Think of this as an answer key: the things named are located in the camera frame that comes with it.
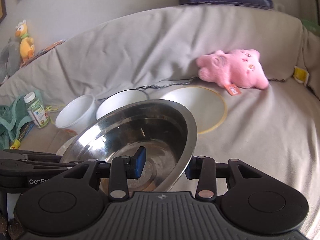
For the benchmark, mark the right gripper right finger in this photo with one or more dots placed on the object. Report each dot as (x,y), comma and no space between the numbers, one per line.
(204,170)

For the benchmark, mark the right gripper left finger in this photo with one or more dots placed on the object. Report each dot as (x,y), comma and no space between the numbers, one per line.
(122,169)

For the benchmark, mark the stainless steel bowl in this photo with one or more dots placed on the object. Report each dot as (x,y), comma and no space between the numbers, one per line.
(165,128)

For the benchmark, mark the yellow-rimmed white bowl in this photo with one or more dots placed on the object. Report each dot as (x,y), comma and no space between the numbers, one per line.
(208,108)

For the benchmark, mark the white paper cup bowl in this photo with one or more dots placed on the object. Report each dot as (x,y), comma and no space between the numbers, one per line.
(77,115)

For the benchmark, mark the blue enamel bowl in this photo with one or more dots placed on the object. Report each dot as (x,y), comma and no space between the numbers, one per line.
(119,100)

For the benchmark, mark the floral white plate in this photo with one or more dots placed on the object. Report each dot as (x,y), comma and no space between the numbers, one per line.
(64,147)

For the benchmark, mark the green towel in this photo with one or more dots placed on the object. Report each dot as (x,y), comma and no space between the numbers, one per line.
(13,118)

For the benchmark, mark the vitamin gummy bottle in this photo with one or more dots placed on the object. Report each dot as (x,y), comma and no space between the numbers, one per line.
(36,110)

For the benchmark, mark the beige sofa cover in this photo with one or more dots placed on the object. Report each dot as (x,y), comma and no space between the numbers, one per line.
(275,130)

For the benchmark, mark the pink plush toy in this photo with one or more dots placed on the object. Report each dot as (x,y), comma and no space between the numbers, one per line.
(232,71)

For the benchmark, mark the grey plush toy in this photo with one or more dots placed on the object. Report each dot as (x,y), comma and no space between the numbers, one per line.
(10,59)

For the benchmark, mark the yellow duck plush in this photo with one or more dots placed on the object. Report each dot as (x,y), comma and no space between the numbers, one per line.
(27,47)

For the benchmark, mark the yellow tag clip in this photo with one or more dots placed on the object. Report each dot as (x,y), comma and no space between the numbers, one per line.
(301,75)

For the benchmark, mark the yellow charm keychain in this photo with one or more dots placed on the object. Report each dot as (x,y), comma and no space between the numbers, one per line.
(16,145)

